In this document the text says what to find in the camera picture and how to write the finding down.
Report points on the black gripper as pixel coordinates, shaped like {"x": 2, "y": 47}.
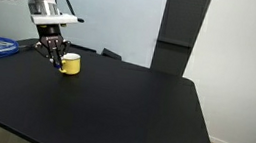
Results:
{"x": 50, "y": 40}

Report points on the blue cap white marker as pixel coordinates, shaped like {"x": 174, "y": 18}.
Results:
{"x": 58, "y": 67}

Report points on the yellow enamel mug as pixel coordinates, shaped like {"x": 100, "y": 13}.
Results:
{"x": 73, "y": 65}

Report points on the small black box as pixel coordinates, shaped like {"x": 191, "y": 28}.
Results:
{"x": 110, "y": 54}

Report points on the dark vertical pillar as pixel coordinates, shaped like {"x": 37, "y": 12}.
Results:
{"x": 182, "y": 22}

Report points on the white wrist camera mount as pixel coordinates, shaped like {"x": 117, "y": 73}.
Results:
{"x": 51, "y": 18}

